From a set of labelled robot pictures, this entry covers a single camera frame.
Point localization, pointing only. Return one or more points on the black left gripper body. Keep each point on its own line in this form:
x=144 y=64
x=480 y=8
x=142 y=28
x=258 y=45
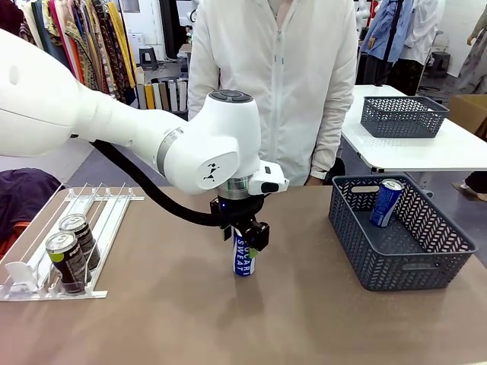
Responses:
x=218 y=205

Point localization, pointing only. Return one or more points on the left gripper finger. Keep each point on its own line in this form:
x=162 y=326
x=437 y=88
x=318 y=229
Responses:
x=227 y=232
x=259 y=235

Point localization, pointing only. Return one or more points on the blue Pocari Sweat can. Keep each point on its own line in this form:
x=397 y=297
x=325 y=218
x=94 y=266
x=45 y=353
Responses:
x=385 y=205
x=244 y=262

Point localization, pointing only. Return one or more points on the black Pepsi can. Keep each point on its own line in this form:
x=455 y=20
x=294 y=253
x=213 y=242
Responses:
x=70 y=266
x=85 y=235

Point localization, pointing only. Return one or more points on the grey plastic lattice basket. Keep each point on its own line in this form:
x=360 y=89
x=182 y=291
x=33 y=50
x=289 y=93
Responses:
x=399 y=122
x=399 y=268

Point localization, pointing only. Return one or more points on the person's left forearm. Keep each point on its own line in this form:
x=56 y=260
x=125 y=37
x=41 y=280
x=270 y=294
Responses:
x=335 y=144

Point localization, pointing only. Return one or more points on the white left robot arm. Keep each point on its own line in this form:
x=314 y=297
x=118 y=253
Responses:
x=114 y=121

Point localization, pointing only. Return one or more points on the white can dispenser rack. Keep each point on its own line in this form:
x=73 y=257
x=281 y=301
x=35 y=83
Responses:
x=110 y=228

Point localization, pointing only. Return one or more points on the person's left hand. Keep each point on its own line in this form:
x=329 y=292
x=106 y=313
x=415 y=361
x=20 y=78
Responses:
x=314 y=181

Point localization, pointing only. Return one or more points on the white wristwatch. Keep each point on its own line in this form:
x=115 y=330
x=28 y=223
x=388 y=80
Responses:
x=319 y=174

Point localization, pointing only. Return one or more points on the dark grey storage bin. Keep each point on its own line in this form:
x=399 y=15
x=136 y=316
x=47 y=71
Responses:
x=183 y=114

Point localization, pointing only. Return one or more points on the light grey fabric roll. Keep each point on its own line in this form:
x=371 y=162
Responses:
x=173 y=95

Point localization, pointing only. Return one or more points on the brown fabric roll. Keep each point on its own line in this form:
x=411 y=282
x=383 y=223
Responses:
x=164 y=95

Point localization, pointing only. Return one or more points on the person's torso in white jacket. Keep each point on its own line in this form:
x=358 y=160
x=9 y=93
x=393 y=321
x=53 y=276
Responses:
x=274 y=95

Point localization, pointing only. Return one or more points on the white fabric roll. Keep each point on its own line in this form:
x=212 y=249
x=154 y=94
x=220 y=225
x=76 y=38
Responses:
x=157 y=95

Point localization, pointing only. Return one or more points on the yellow fabric roll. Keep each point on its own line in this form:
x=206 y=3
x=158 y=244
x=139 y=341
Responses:
x=149 y=96

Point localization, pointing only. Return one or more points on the grey plastic stool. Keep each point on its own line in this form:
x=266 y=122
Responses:
x=147 y=57

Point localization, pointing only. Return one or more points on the white table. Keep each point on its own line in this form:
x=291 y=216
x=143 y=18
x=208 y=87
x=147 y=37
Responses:
x=403 y=152

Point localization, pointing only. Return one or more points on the white air purifier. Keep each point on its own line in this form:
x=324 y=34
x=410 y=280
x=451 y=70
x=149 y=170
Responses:
x=137 y=45

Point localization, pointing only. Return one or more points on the brown patterned hanging garment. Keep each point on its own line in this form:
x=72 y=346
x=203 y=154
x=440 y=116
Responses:
x=108 y=61

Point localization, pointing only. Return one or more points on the yellow hanging garment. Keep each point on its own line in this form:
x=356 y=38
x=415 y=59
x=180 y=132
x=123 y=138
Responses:
x=119 y=42

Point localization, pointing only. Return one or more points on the dark purple cloth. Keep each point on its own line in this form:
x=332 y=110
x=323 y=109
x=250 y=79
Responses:
x=23 y=197

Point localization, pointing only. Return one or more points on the green patterned hanging garment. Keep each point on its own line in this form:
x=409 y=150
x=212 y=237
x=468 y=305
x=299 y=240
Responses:
x=80 y=49

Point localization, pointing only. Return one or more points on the bystander's leg with shoe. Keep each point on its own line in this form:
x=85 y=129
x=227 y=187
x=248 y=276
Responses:
x=477 y=186

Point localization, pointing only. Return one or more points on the pink hanging garment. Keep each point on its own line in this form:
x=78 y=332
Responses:
x=62 y=38

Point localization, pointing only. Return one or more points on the black stand pole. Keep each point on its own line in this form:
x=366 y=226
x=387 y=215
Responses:
x=390 y=42

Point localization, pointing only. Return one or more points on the brown cardboard box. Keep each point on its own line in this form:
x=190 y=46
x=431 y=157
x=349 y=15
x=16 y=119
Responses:
x=470 y=112

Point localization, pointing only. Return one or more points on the dark plastic stool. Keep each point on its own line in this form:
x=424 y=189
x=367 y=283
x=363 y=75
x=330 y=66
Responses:
x=440 y=64

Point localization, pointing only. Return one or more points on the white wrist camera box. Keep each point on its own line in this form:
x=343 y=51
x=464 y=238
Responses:
x=268 y=180

